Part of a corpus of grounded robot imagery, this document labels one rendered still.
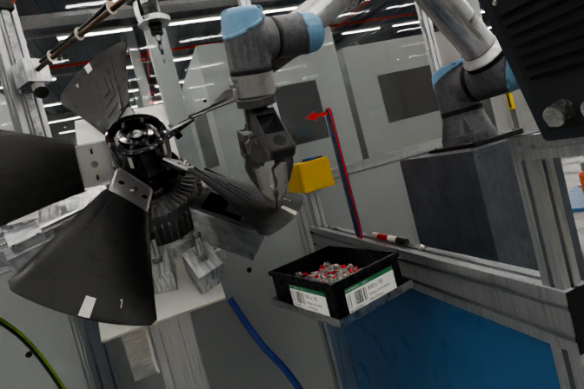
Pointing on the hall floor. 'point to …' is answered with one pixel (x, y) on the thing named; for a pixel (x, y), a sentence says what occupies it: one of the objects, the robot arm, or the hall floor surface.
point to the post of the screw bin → (336, 356)
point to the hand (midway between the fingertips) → (276, 202)
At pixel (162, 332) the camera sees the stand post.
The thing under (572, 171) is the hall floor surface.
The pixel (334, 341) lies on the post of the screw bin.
